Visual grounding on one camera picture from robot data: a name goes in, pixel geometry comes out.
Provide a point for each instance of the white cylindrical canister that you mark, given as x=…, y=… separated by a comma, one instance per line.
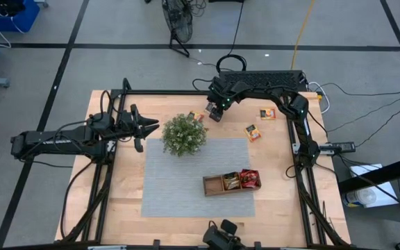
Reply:
x=359, y=198

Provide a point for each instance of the black camera rig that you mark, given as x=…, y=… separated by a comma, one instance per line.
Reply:
x=221, y=237

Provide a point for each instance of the orange black tea packet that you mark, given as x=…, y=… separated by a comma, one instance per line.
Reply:
x=252, y=132
x=196, y=116
x=267, y=113

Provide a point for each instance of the grey woven placemat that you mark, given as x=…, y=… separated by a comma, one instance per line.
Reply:
x=186, y=194

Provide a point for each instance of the green artificial plant black pot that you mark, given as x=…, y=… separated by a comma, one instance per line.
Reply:
x=183, y=135

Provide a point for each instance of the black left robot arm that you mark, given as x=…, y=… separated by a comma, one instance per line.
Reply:
x=57, y=140

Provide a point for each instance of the black floor fan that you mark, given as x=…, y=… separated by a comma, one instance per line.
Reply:
x=177, y=21

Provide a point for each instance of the wooden compartment box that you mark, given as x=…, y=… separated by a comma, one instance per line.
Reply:
x=214, y=185

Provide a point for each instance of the black perforated computer tower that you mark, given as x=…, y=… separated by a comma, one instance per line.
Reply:
x=266, y=77

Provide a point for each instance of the blue plastic bin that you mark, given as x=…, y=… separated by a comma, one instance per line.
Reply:
x=12, y=21

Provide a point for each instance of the black aluminium table frame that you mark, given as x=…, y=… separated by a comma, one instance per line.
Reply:
x=168, y=92

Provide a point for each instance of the silver metal bracket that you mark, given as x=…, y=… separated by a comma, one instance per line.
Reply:
x=296, y=148

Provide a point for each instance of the white paper sheet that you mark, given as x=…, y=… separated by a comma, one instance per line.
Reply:
x=387, y=194

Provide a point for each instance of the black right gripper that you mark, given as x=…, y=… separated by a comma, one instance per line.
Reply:
x=221, y=104

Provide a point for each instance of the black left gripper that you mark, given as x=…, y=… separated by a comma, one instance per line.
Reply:
x=128, y=128

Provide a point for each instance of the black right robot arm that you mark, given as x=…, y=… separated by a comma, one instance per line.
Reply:
x=300, y=111

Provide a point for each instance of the black side stand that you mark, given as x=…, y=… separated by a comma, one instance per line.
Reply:
x=380, y=173

